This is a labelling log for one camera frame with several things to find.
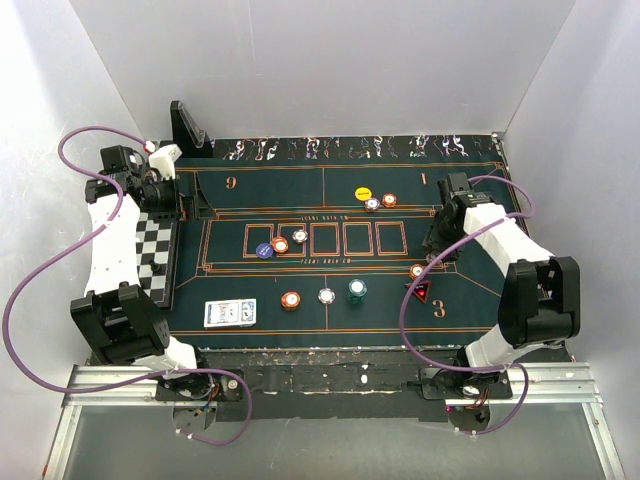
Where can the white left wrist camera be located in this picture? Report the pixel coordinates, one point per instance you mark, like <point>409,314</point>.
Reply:
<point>163,160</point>

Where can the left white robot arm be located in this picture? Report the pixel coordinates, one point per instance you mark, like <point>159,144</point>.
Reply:
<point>121,323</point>

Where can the black white checkerboard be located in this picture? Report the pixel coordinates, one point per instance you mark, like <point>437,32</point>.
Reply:
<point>155,254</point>

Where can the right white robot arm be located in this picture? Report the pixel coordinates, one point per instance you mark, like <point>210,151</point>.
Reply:
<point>540,301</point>

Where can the aluminium mounting rail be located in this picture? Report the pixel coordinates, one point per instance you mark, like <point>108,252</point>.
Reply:
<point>345,420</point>

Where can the blue white card deck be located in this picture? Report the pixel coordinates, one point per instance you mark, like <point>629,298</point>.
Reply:
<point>230,313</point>

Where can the green chip stack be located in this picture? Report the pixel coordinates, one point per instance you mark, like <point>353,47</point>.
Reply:
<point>357,291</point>

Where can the orange red chip stack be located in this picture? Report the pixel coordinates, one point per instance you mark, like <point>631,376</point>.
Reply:
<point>290,301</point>

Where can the yellow big blind button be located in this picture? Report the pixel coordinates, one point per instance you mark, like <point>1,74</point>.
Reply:
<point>363,194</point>

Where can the green poker table mat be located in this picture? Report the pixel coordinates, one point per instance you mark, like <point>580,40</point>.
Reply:
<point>265,188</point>

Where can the peach blue chips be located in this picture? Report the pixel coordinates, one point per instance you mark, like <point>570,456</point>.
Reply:
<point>372,204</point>

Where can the purple small blind button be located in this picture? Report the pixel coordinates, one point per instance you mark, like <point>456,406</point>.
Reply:
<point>264,251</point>

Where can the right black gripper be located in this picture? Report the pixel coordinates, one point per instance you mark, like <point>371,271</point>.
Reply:
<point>432,238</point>

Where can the red triangular all-in marker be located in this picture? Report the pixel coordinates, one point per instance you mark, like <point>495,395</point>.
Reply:
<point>420,291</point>

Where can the black stand with clear panel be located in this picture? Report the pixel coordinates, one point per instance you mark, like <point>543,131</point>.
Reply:
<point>193,140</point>

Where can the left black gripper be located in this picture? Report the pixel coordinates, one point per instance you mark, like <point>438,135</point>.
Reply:
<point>195,206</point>

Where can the orange chips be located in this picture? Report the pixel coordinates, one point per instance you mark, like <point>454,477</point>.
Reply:
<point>280,245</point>
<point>415,271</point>
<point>389,200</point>

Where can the peach blue chip stack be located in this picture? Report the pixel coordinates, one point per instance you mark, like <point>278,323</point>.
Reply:
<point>326,296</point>

